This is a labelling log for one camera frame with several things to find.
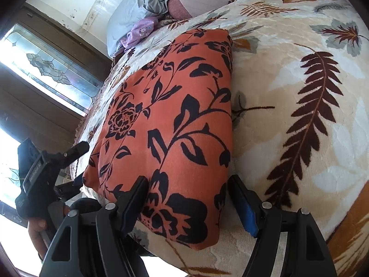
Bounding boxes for orange black floral garment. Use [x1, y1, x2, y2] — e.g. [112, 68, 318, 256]
[83, 29, 233, 250]

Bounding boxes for person's left hand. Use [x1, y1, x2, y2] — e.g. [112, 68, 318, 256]
[27, 218, 48, 260]

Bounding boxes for stained glass window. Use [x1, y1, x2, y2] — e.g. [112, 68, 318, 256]
[1, 24, 103, 117]

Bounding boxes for cream leaf-pattern fleece blanket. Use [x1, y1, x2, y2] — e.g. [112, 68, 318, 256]
[76, 0, 368, 276]

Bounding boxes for purple small garment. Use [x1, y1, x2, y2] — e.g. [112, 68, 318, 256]
[119, 17, 158, 49]

